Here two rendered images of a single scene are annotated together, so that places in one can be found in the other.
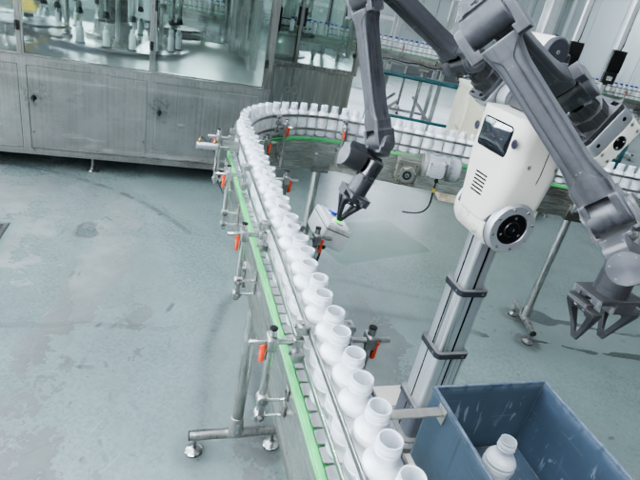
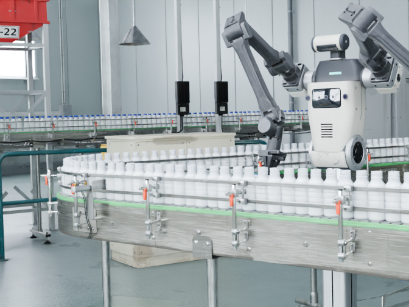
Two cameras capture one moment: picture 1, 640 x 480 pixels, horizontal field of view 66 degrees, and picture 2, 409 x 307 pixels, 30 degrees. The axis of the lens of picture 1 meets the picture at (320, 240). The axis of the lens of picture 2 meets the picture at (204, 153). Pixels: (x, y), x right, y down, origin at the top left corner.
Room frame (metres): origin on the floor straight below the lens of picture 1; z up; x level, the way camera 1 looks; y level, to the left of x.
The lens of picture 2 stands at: (-1.20, 1.70, 1.37)
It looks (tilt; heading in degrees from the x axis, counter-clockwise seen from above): 3 degrees down; 330
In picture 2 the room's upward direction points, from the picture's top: 1 degrees counter-clockwise
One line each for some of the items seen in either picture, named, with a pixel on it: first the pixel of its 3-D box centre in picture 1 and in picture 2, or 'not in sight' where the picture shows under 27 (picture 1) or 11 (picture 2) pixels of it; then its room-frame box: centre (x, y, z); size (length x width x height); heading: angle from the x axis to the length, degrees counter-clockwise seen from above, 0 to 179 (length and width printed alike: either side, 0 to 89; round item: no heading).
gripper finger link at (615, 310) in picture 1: (605, 316); not in sight; (0.80, -0.54, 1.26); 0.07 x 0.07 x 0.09; 20
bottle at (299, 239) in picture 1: (295, 267); (289, 190); (1.06, 0.04, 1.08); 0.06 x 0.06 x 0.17
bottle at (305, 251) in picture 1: (301, 279); (303, 191); (1.01, 0.02, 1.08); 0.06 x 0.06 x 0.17
